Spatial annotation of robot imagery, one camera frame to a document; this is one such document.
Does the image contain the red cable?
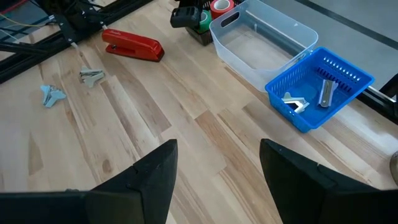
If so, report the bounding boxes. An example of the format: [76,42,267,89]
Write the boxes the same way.
[0,0,29,15]

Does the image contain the red stapler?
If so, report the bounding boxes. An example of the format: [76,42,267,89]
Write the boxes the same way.
[101,28,165,63]

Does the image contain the red-orange tape roll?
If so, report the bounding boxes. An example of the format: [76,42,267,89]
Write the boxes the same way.
[210,0,235,20]

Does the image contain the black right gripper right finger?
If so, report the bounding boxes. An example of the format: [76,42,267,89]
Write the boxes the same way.
[259,139,398,224]

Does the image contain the beige staple remover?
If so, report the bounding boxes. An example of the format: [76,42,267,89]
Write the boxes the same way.
[78,65,106,89]

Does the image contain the cream white staple remover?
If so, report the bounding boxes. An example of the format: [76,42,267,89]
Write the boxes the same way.
[280,91,310,114]

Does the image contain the clear plastic bin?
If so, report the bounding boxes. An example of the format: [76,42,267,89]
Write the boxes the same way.
[208,0,320,93]

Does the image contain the light blue staple remover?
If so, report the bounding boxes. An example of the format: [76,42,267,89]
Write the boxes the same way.
[40,84,67,109]

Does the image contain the green tape roll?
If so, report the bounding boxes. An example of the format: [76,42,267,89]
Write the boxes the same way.
[195,9,213,34]

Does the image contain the blue plastic basket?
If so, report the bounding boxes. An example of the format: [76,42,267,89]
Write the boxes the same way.
[264,46,376,134]

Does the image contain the yellow cable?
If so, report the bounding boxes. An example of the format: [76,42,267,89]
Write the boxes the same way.
[0,12,57,29]

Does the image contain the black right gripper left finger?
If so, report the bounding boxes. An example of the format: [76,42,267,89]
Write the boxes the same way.
[0,139,179,224]

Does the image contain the pale purple staple remover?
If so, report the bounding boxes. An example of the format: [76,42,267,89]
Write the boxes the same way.
[317,78,340,109]

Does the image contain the black plastic basket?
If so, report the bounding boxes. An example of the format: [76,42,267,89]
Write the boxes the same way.
[185,0,244,47]

